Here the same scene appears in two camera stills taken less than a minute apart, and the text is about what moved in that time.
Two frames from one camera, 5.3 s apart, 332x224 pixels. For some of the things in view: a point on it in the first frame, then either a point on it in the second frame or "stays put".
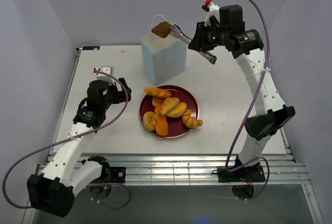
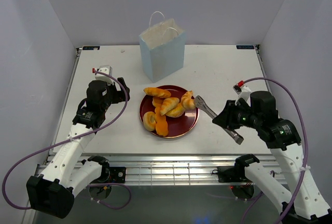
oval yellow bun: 178,111 stays put
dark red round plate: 175,125 stays put
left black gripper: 121,96 stays put
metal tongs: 176,30 -> 199,102
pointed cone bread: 168,104 stays put
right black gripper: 198,42 -> 223,118
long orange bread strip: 161,125 stays put
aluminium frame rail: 197,170 stays put
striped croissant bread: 190,122 -> 187,102
